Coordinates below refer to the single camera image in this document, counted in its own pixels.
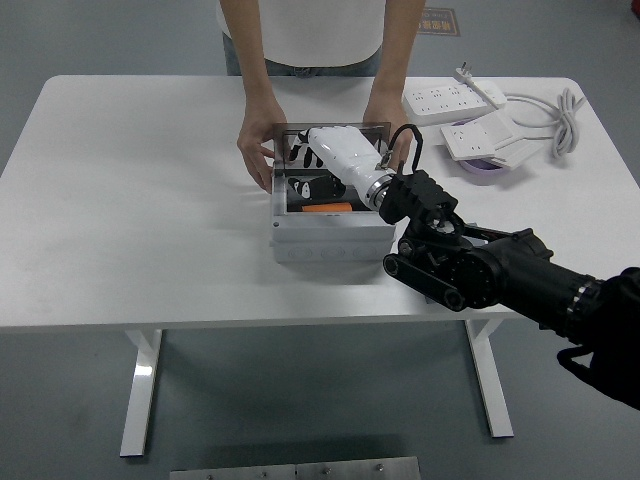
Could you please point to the person's left hand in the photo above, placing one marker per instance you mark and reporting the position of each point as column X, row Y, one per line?
column 400, row 120

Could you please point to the person's right hand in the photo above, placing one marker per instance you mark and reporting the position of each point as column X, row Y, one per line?
column 257, row 130

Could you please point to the smoky transparent box lid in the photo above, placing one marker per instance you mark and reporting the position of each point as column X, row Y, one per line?
column 279, row 150

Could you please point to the person's right forearm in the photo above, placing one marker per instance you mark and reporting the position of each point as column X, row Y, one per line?
column 247, row 50

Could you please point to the large white power strip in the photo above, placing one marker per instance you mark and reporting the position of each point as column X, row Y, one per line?
column 440, row 107

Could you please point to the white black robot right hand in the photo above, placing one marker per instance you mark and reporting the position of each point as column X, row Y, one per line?
column 345, row 150

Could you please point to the brown floor sign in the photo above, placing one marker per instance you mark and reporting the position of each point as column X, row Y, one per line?
column 442, row 22

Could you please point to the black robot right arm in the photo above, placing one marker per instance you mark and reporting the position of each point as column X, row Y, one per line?
column 500, row 270

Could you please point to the person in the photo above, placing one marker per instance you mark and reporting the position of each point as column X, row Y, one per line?
column 310, row 35

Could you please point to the grey metal plate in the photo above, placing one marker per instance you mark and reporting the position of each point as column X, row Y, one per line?
column 295, row 470

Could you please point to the grey plastic junction box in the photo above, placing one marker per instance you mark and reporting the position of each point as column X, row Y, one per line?
column 325, row 240

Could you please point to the small white power strip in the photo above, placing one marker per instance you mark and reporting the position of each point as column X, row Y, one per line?
column 475, row 140

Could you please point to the orange cylindrical battery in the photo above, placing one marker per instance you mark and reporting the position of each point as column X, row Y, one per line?
column 325, row 207

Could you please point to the person's left forearm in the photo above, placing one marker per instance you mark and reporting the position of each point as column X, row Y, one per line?
column 397, row 50

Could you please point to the flat white socket panel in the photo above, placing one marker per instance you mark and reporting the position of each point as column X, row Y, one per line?
column 520, row 150

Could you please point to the white power plug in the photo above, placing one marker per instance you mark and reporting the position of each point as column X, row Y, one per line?
column 487, row 92

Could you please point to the white table leg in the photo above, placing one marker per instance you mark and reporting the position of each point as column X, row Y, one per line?
column 140, row 390
column 492, row 390

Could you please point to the purple round disc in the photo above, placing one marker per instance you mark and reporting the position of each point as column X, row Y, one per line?
column 485, row 169

